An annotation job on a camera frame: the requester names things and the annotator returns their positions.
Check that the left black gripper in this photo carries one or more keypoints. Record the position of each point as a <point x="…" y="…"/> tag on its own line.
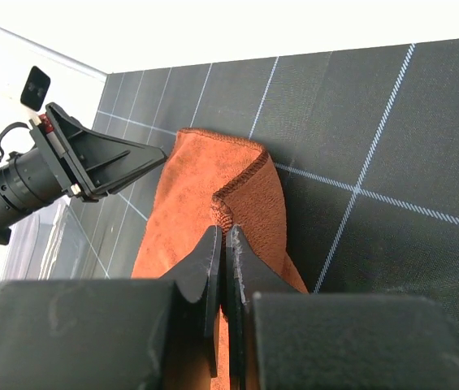
<point x="67" y="159"/>

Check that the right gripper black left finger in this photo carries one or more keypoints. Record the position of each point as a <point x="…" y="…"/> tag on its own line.
<point x="115" y="333"/>

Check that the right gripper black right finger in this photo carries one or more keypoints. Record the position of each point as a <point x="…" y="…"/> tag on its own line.
<point x="280" y="338"/>

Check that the dark brown towel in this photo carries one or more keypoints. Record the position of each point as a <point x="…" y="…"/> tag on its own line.
<point x="212" y="179"/>

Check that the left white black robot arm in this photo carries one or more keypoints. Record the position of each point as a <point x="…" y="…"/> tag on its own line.
<point x="9" y="215"/>

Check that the clear plastic bin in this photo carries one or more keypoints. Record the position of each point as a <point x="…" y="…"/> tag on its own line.
<point x="52" y="243"/>

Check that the black grid mat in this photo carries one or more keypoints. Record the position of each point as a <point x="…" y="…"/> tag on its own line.
<point x="366" y="143"/>

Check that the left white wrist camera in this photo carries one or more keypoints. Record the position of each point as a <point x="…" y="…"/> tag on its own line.
<point x="29" y="88"/>

